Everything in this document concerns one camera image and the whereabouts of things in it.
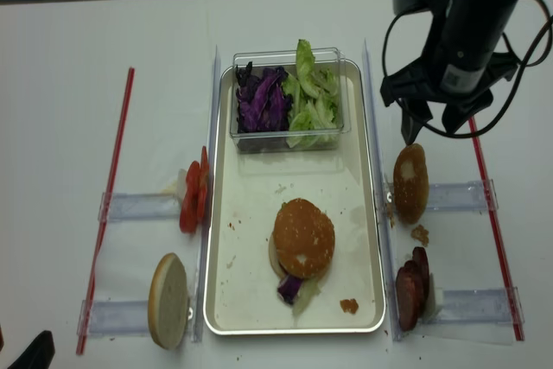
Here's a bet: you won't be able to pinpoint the sausage slices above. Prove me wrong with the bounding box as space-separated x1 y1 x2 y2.
395 247 430 332

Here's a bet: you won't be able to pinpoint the sesame top bun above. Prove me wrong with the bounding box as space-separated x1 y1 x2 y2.
272 198 335 279

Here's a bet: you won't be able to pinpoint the crumb piece on tray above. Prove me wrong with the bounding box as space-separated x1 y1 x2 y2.
340 298 359 315

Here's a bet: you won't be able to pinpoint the tomato slices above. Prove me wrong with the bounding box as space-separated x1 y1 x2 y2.
179 146 210 234

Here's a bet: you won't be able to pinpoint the clear rail by spare bun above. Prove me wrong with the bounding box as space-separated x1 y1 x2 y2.
382 178 499 213

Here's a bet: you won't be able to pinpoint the lettuce leaf on bun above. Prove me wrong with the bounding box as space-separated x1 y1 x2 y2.
292 278 321 318

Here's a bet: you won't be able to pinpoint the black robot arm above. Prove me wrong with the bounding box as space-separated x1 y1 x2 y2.
380 0 519 145

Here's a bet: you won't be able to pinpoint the red rod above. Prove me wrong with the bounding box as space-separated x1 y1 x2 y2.
472 137 525 342
75 67 135 356

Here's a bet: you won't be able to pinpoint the metal tray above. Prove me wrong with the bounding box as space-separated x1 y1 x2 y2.
204 61 386 335

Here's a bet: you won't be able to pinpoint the right clear long rail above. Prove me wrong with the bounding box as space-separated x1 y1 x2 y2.
361 40 403 342

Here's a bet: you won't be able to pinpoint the clear rail by bun half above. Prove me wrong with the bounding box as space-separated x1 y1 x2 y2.
77 301 149 337

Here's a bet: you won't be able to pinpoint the clear plastic salad box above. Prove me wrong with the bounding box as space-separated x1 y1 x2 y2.
229 40 350 153

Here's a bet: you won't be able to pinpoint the spare sesame bun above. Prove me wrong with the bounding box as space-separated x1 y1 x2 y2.
393 143 429 225

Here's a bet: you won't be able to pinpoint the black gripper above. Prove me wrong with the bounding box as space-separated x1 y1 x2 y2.
380 53 518 144

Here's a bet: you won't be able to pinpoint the black cable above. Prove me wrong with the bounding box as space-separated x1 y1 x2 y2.
381 0 553 139

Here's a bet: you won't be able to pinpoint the white pusher block sausage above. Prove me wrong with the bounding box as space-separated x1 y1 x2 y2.
423 273 444 324

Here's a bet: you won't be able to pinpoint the clear rail by tomatoes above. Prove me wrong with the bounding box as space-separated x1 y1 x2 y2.
98 193 181 223

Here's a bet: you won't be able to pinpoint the green lettuce in box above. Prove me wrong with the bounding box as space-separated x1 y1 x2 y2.
283 39 342 150

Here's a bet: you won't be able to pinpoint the purple cabbage in box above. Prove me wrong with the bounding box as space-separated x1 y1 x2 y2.
235 61 292 133

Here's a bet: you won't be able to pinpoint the cut bun half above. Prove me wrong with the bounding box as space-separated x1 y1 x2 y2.
148 252 188 350

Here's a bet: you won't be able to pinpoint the white pusher block tomatoes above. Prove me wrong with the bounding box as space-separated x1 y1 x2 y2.
173 169 188 204

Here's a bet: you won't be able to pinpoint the right red rod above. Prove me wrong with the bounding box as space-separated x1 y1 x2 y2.
472 137 525 342

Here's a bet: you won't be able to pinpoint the bread crumb piece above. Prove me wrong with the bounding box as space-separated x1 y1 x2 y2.
410 225 429 247

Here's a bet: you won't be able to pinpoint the clear rail by sausage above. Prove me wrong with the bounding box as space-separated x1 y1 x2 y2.
430 288 524 325

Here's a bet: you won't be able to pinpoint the left red rod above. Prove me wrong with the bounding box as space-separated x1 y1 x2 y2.
75 67 135 356

